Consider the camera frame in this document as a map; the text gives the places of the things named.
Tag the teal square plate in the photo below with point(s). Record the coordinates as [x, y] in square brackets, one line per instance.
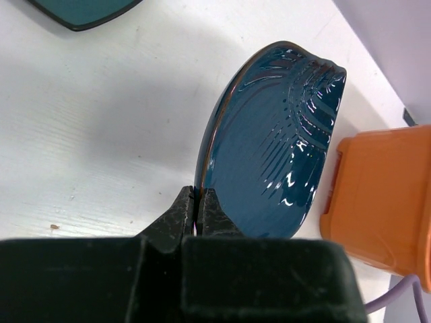
[80, 15]

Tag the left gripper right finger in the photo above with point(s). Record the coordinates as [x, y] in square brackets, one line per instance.
[227, 277]

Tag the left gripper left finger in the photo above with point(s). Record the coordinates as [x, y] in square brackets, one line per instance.
[126, 279]

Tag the orange plastic bin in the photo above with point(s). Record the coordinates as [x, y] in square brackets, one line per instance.
[379, 205]

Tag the dark blue shell plate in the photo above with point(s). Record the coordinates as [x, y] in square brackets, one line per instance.
[267, 139]

